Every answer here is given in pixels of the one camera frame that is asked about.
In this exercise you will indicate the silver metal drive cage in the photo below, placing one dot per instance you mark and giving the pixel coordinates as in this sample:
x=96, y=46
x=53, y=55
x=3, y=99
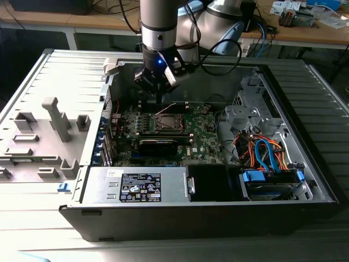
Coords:
x=245, y=113

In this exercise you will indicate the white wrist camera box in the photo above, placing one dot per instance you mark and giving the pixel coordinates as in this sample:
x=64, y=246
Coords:
x=171, y=76

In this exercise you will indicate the blue box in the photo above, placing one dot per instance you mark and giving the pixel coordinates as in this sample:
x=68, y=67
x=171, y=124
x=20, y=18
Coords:
x=324, y=3

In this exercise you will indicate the wooden desk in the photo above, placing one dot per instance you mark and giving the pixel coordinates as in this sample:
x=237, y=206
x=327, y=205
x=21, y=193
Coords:
x=54, y=21

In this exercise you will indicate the beige case latch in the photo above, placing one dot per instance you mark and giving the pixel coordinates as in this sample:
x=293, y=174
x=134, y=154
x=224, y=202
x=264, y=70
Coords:
x=110, y=65

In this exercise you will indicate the black graphics card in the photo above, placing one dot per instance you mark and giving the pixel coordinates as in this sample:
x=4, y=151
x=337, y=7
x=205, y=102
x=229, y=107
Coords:
x=158, y=147

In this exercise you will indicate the blue disk carrier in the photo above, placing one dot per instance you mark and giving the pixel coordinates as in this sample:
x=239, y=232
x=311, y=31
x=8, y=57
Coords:
x=253, y=177

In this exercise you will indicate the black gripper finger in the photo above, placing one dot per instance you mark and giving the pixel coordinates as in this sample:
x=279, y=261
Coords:
x=169, y=90
x=145, y=80

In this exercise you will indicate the black plastic shroud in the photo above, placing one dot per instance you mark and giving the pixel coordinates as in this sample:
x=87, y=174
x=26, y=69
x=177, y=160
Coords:
x=210, y=183

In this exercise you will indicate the green motherboard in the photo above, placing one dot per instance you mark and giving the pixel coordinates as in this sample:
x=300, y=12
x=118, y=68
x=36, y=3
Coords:
x=203, y=133

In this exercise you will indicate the grey parts rack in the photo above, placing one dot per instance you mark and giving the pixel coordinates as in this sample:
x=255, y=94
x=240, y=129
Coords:
x=41, y=133

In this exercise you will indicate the silver power supply unit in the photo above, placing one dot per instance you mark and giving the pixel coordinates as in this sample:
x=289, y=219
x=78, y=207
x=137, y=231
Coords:
x=98, y=188

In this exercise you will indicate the CPU with silver top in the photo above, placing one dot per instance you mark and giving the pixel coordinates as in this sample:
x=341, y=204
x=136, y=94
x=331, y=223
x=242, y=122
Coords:
x=169, y=124

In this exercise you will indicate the hard disk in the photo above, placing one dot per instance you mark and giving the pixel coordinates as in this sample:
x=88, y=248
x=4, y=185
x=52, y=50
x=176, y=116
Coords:
x=272, y=193

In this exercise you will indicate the CPU socket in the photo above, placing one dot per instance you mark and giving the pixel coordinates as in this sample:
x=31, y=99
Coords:
x=156, y=116

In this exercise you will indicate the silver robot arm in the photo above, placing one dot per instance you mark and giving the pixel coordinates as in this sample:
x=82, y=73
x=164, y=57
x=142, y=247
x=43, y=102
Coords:
x=158, y=16

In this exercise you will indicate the black monitor stand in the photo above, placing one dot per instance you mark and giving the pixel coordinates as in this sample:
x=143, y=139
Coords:
x=251, y=16

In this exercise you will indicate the blue plastic clip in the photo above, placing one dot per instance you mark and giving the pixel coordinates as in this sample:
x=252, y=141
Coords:
x=63, y=187

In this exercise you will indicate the black box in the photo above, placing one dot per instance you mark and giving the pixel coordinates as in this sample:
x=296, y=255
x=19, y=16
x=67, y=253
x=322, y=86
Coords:
x=51, y=6

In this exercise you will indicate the copper heatsink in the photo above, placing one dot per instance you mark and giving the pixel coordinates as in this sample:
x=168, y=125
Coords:
x=286, y=17

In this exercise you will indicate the black open PC case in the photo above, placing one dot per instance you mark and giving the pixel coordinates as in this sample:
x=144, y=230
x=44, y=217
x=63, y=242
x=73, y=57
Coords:
x=163, y=223

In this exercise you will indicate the silver coin battery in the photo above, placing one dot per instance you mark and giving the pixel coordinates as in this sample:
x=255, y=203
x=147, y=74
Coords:
x=205, y=110

